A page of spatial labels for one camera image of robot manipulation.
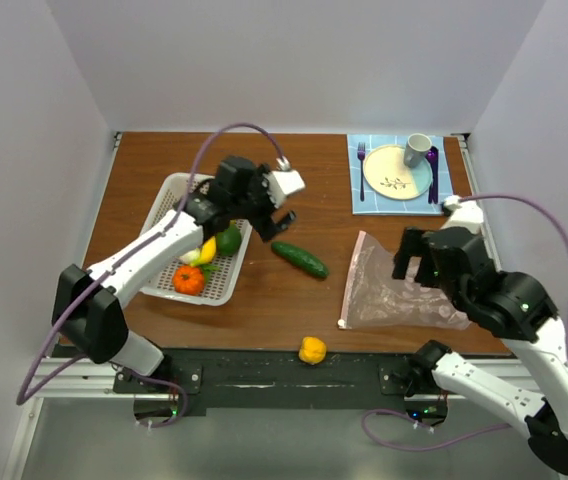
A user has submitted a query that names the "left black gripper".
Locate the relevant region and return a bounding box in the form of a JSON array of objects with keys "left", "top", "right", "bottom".
[{"left": 230, "top": 164, "right": 295, "bottom": 241}]

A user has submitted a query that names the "dark green fake cucumber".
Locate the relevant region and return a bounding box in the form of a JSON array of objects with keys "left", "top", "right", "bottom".
[{"left": 271, "top": 241, "right": 329, "bottom": 279}]

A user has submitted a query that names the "green fake vegetable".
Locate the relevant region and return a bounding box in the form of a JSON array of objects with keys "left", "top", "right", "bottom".
[{"left": 215, "top": 224, "right": 242, "bottom": 256}]

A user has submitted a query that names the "clear zip top bag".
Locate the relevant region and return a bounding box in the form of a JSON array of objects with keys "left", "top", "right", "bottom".
[{"left": 337, "top": 231, "right": 470, "bottom": 330}]

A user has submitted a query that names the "yellow fake fruit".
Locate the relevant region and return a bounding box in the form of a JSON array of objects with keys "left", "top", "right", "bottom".
[{"left": 190, "top": 237, "right": 217, "bottom": 267}]

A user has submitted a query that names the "white fake radish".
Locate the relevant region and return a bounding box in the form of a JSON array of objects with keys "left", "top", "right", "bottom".
[{"left": 179, "top": 248, "right": 218, "bottom": 281}]

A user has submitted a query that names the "orange fake fruit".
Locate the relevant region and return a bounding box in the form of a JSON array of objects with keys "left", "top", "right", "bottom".
[{"left": 172, "top": 265, "right": 207, "bottom": 296}]

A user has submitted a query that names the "white perforated plastic basket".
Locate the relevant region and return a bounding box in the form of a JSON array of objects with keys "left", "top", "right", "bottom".
[{"left": 140, "top": 173, "right": 253, "bottom": 307}]

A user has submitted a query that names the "yellow orange fake pear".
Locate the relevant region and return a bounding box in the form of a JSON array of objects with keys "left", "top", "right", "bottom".
[{"left": 298, "top": 336, "right": 328, "bottom": 365}]

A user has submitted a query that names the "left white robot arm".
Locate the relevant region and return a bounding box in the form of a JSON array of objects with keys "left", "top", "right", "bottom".
[{"left": 54, "top": 156, "right": 305, "bottom": 392}]

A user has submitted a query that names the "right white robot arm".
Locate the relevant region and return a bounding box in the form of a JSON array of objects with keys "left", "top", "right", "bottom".
[{"left": 392, "top": 227, "right": 568, "bottom": 476}]

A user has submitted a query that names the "blue checkered placemat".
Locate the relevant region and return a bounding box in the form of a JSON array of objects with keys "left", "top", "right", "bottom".
[{"left": 346, "top": 134, "right": 455, "bottom": 216}]

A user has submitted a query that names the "cream and blue plate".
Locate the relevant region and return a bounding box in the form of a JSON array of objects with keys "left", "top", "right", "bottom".
[{"left": 364, "top": 145, "right": 432, "bottom": 201}]

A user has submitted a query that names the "purple plastic spoon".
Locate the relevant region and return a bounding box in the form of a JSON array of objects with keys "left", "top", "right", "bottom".
[{"left": 426, "top": 146, "right": 439, "bottom": 205}]

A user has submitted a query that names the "purple plastic knife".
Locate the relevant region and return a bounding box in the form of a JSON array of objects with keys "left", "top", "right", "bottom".
[{"left": 430, "top": 146, "right": 439, "bottom": 205}]

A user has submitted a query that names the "grey mug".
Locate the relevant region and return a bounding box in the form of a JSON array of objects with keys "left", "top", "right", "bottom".
[{"left": 403, "top": 133, "right": 432, "bottom": 169}]

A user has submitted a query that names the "purple plastic fork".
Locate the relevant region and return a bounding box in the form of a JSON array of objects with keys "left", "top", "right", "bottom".
[{"left": 357, "top": 142, "right": 366, "bottom": 202}]

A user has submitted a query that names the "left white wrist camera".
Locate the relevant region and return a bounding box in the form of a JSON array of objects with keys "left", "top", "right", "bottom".
[{"left": 266, "top": 157, "right": 305, "bottom": 209}]

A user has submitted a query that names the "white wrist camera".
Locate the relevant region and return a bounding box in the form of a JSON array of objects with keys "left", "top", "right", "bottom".
[
  {"left": 266, "top": 157, "right": 305, "bottom": 209},
  {"left": 441, "top": 195, "right": 484, "bottom": 234}
]

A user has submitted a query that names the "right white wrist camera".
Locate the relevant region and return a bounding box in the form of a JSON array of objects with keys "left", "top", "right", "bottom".
[{"left": 441, "top": 195, "right": 484, "bottom": 234}]

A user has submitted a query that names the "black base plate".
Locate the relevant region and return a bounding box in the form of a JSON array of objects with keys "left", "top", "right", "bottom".
[{"left": 113, "top": 346, "right": 468, "bottom": 420}]

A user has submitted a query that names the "front aluminium rail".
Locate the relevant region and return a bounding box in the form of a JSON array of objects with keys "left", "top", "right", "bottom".
[{"left": 36, "top": 357, "right": 540, "bottom": 398}]

